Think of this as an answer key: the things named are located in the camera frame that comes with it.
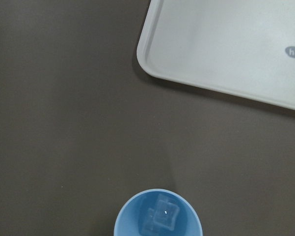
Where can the clear ice cube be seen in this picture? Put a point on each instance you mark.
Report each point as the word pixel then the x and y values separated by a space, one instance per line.
pixel 148 227
pixel 166 212

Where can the light blue plastic cup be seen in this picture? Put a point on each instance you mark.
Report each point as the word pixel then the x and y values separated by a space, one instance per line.
pixel 130 217

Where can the cream rabbit serving tray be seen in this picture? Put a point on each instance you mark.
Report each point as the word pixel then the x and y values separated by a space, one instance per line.
pixel 244 48

